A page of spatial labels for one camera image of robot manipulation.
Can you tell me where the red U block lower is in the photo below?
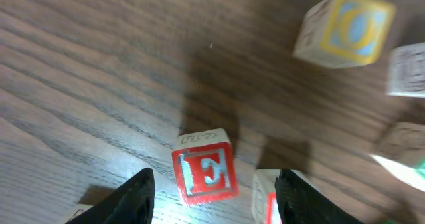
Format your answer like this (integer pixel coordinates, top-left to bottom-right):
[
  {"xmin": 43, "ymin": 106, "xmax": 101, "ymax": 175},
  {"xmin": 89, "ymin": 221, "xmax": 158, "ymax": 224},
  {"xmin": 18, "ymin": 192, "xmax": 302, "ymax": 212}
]
[{"xmin": 251, "ymin": 169, "xmax": 283, "ymax": 224}]

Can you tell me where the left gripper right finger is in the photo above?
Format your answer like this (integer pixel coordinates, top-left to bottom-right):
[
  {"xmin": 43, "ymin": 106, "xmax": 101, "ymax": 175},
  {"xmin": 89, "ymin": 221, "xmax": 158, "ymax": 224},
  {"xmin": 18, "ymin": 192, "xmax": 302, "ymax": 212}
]
[{"xmin": 274, "ymin": 169, "xmax": 363, "ymax": 224}]

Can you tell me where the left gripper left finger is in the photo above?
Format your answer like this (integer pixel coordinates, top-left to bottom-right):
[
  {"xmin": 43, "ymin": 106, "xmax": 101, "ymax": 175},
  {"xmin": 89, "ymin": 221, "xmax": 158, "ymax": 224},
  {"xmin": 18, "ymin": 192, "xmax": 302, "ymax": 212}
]
[{"xmin": 69, "ymin": 168, "xmax": 155, "ymax": 224}]

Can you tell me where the red E block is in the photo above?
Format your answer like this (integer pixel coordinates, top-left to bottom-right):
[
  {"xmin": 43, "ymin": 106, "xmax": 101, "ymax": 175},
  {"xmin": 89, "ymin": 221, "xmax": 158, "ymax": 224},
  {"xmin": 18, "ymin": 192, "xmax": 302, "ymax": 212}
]
[{"xmin": 171, "ymin": 128, "xmax": 239, "ymax": 206}]

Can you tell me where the green N block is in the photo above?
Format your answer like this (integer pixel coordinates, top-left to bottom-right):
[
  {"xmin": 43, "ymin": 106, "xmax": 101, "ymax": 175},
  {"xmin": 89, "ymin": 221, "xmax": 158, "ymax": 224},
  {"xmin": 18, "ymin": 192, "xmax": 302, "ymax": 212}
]
[{"xmin": 370, "ymin": 122, "xmax": 424, "ymax": 191}]

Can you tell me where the plain K block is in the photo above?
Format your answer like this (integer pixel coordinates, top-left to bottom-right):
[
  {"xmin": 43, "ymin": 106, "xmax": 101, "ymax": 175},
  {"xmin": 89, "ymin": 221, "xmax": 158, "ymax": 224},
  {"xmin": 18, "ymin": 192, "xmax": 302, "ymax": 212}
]
[{"xmin": 387, "ymin": 43, "xmax": 424, "ymax": 98}]

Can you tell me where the yellow block near left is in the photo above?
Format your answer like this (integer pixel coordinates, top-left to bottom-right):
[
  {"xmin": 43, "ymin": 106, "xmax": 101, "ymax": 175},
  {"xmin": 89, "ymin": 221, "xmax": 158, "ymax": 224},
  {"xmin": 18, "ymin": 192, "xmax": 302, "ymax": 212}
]
[{"xmin": 293, "ymin": 0, "xmax": 396, "ymax": 69}]

